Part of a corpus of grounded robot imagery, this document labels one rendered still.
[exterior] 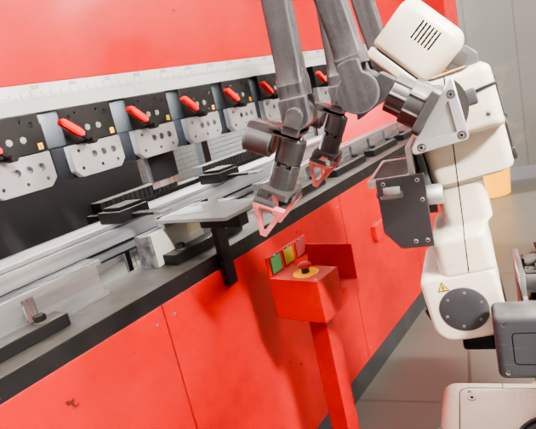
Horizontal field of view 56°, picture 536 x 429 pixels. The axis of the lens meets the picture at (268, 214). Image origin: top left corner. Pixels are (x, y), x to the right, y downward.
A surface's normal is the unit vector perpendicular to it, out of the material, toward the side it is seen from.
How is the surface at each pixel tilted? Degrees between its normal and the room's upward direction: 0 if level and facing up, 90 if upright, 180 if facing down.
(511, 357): 90
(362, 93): 90
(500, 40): 90
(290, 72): 80
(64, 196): 90
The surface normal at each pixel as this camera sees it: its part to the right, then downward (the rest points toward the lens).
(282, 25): -0.29, 0.28
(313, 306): -0.59, 0.31
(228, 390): 0.80, -0.04
